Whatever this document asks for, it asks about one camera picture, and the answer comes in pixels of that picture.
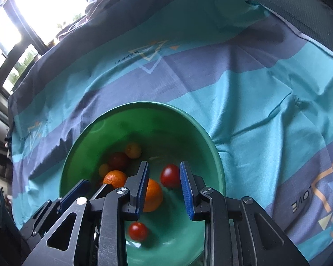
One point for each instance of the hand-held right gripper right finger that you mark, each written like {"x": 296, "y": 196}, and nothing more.
{"x": 186, "y": 191}

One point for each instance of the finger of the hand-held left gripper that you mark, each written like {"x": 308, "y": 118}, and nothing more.
{"x": 104, "y": 189}
{"x": 72, "y": 194}

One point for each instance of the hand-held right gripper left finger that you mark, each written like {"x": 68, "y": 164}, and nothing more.
{"x": 143, "y": 188}

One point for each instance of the orange kumquat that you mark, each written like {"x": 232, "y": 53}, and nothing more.
{"x": 115, "y": 178}
{"x": 154, "y": 195}

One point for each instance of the red cherry tomato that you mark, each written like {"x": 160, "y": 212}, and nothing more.
{"x": 170, "y": 175}
{"x": 138, "y": 231}
{"x": 118, "y": 160}

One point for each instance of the green bowl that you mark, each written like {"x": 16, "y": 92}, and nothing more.
{"x": 155, "y": 127}

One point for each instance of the yellow cherry tomato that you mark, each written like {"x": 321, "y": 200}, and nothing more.
{"x": 104, "y": 169}
{"x": 133, "y": 149}

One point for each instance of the teal striped blanket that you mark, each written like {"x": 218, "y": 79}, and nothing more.
{"x": 238, "y": 88}

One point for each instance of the window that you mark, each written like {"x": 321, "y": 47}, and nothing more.
{"x": 30, "y": 11}

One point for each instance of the pile of grey clothes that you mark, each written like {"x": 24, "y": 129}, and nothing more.
{"x": 105, "y": 0}

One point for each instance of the grey sofa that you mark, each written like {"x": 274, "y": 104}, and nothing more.
{"x": 299, "y": 2}

